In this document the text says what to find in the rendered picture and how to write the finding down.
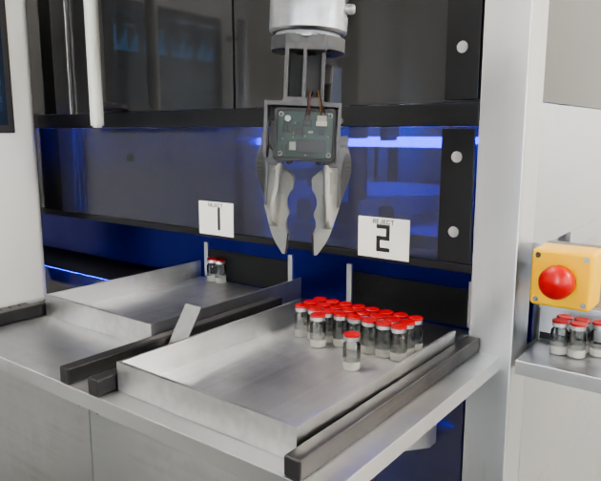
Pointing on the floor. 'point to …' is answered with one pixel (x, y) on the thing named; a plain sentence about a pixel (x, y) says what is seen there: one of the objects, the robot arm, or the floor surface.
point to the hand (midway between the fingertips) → (300, 240)
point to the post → (505, 228)
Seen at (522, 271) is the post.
